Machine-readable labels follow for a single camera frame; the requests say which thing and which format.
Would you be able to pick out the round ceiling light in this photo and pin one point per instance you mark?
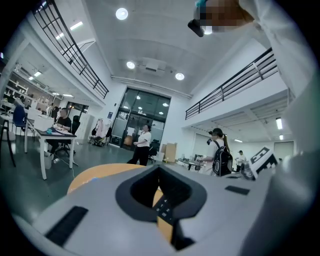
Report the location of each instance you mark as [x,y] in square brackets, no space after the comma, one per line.
[179,76]
[122,13]
[130,65]

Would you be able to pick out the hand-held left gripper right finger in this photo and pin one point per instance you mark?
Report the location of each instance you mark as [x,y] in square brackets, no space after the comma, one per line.
[220,200]

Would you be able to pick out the white waste bin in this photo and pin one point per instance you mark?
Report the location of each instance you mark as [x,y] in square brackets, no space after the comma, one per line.
[48,161]

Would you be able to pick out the ceiling air conditioner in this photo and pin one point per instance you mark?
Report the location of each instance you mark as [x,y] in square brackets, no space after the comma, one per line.
[151,66]

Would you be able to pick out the white table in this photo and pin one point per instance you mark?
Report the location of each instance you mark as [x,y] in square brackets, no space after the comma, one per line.
[56,133]

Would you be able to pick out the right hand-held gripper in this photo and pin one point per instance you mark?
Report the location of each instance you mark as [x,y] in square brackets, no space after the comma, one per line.
[262,158]

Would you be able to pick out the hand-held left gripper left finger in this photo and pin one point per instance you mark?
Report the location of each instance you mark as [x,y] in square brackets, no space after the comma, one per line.
[95,200]

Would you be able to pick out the black head-worn camera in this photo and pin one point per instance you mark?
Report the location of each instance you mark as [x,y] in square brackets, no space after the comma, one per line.
[196,27]

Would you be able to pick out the black balcony railing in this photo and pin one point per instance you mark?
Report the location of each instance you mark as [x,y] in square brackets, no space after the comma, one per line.
[72,50]
[232,82]

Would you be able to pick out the black office chair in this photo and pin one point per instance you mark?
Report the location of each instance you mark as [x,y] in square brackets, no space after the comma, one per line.
[75,125]
[154,150]

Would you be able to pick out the cardboard box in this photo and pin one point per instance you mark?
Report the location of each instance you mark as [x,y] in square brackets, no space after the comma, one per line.
[171,152]

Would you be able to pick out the white box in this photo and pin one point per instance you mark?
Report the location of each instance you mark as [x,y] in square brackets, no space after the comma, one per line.
[43,123]

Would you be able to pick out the black backpack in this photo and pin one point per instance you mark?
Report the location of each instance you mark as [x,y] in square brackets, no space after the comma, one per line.
[222,161]

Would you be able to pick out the black calculator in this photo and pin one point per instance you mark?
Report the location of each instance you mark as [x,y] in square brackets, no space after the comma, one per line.
[163,208]

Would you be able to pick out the blue chair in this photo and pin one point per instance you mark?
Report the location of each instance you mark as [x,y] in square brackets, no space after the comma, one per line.
[18,116]

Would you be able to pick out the white wall shelves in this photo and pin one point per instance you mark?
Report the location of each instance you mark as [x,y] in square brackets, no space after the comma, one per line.
[15,90]

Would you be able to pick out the glass entrance door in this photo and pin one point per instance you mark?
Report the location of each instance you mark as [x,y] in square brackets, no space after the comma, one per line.
[140,117]

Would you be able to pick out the clothes rack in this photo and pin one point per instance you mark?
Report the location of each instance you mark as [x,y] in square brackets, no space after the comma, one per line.
[100,131]

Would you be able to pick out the black stool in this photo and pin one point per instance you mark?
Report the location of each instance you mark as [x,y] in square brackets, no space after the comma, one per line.
[5,130]

